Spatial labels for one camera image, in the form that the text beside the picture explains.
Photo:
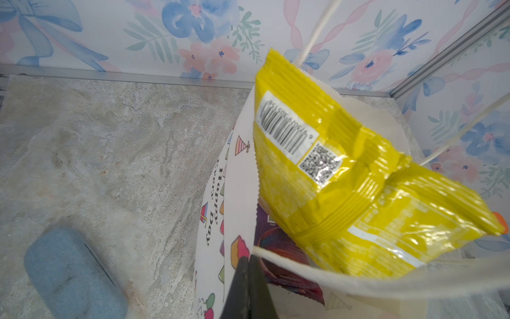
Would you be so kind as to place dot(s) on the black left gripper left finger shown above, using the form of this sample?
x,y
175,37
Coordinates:
x,y
237,304

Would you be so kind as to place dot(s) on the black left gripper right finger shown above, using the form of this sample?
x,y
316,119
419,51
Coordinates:
x,y
261,304

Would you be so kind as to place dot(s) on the yellow snack bag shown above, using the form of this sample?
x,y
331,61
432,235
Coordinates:
x,y
351,201

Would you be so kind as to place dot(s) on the white printed paper bag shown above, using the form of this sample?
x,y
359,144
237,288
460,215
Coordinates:
x,y
232,223

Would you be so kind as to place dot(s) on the light blue oval object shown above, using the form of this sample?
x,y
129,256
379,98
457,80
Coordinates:
x,y
71,279

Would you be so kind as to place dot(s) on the aluminium enclosure frame post right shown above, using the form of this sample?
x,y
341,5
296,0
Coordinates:
x,y
476,33

